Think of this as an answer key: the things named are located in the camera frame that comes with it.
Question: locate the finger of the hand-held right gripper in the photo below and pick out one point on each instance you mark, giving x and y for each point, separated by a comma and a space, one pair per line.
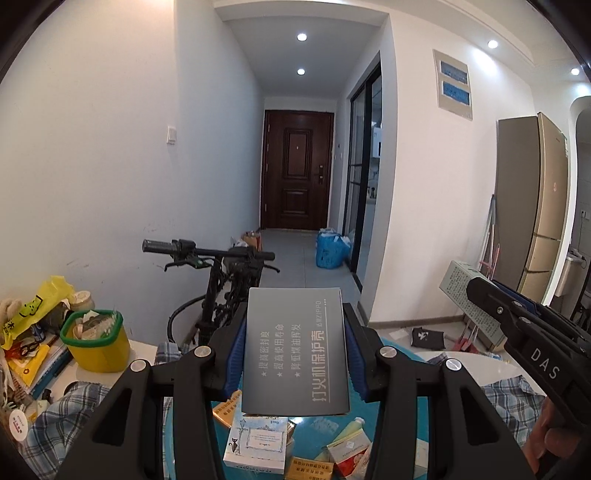
489, 300
526, 302

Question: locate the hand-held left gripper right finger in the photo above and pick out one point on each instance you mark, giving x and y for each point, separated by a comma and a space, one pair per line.
353, 350

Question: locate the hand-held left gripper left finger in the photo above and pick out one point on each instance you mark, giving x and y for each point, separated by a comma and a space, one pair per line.
235, 350

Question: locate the pale teal carton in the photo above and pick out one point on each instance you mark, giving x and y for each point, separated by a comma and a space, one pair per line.
466, 295

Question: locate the grey cardboard box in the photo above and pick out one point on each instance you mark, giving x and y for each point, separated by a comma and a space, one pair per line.
295, 350

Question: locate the blue plastic basin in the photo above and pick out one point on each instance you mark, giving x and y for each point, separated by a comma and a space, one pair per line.
415, 415

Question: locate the person's right hand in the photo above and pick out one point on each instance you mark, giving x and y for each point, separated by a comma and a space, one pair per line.
545, 438

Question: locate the gold cigarette box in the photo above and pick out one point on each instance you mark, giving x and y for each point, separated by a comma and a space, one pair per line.
228, 410
311, 470

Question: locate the black electric bike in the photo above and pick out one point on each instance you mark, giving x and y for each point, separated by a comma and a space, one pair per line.
217, 286

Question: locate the folded drying rack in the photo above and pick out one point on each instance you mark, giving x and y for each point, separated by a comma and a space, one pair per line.
490, 230

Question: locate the black cloth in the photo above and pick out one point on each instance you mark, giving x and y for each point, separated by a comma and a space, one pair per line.
427, 338

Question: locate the pale green tube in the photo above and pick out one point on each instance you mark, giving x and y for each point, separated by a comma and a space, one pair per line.
353, 427

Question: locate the white box cat print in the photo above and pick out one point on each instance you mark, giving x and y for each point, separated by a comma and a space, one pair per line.
256, 443

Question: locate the blue plastic floor bag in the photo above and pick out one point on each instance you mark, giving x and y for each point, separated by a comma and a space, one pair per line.
330, 251

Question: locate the red and white cigarette pack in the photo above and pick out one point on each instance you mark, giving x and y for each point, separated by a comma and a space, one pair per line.
348, 457

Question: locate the brown cardboard box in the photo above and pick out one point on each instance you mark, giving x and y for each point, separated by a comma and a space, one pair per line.
251, 241

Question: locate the beige refrigerator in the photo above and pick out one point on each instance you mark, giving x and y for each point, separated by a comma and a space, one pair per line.
531, 184

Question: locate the yellow bucket green rim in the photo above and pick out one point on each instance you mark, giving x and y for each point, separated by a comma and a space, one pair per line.
99, 350

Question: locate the round jar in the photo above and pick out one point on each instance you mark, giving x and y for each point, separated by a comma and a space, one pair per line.
83, 301

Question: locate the brown entrance door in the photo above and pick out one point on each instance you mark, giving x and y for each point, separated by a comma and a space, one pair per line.
295, 184

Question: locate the yellow plastic bag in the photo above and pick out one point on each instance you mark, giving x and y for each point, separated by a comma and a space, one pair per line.
51, 290

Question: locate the blue plaid cloth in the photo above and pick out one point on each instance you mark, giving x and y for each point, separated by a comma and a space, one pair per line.
51, 429

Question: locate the stack of books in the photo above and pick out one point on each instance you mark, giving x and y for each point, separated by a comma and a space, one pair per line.
34, 369

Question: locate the black framed glass door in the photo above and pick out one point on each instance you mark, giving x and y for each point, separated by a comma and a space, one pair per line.
351, 138

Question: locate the round red and white lid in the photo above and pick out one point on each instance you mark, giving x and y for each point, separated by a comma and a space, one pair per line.
18, 423

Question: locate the beige stuffed toy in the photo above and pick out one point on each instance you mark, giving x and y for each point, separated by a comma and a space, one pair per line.
9, 309

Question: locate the grey wall panel box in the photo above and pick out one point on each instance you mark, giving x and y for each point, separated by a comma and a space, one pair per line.
455, 85

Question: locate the white wall switch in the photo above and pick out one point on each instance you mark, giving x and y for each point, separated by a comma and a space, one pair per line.
171, 134

